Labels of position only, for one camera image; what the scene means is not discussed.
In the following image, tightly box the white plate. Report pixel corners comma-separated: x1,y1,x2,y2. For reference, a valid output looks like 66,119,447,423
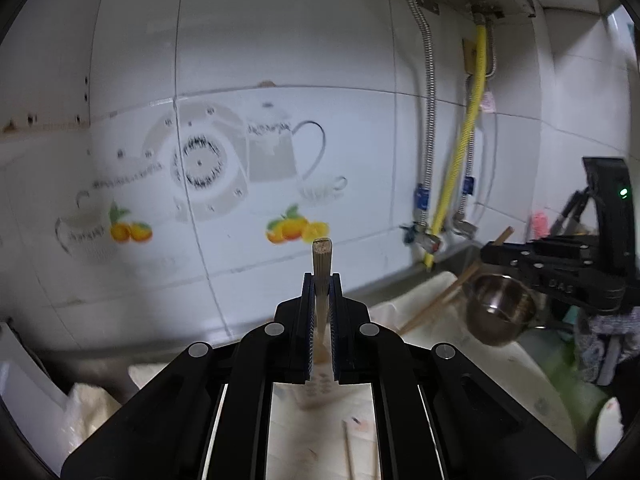
594,396,627,462

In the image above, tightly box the red handle valve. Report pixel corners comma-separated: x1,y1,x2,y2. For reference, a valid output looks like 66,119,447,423
402,222,444,257

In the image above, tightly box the stainless steel pot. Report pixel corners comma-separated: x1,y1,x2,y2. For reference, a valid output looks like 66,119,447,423
465,274,540,347

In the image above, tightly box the yellow wall plaque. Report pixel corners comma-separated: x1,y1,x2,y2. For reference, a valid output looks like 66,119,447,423
462,37,479,74

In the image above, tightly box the yellow gas hose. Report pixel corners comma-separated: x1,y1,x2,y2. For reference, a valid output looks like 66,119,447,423
424,25,488,271

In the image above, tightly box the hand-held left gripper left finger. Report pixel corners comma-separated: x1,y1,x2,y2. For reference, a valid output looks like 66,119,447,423
60,272,318,480

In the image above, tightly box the metal valve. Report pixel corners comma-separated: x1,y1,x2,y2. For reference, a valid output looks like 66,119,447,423
452,212,479,237

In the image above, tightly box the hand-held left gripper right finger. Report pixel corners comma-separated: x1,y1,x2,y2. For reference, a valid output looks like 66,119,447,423
330,272,586,480

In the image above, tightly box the quilted printed mat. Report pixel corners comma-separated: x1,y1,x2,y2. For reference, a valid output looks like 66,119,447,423
127,270,576,480

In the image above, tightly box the green plastic container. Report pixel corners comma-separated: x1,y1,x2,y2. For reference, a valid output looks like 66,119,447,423
544,345,607,411

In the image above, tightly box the wooden chopstick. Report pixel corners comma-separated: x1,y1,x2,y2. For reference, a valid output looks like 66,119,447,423
311,238,333,367
342,419,357,480
400,226,515,335

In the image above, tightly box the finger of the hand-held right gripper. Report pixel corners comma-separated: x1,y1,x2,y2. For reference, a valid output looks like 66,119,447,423
480,235,598,262
481,258,598,313

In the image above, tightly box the clear plastic bag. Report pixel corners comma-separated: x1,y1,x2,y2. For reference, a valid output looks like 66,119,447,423
64,382,124,452

